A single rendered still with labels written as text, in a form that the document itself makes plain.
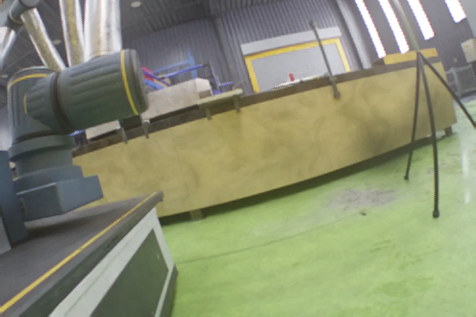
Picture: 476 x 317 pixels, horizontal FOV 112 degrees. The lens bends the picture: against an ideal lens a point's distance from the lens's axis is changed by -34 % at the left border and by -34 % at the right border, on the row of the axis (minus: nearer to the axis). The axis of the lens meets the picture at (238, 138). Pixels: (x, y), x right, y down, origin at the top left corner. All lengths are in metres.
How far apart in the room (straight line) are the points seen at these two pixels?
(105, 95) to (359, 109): 1.69
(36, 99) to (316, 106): 1.64
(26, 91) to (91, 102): 0.23
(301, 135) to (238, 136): 0.45
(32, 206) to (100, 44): 0.49
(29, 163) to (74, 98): 0.23
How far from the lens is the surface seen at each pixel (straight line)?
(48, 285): 0.34
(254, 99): 1.71
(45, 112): 0.74
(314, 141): 1.77
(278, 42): 12.84
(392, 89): 2.15
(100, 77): 0.68
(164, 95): 1.82
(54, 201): 0.66
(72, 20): 1.26
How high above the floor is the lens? 0.46
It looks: 1 degrees up
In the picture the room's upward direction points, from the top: 15 degrees counter-clockwise
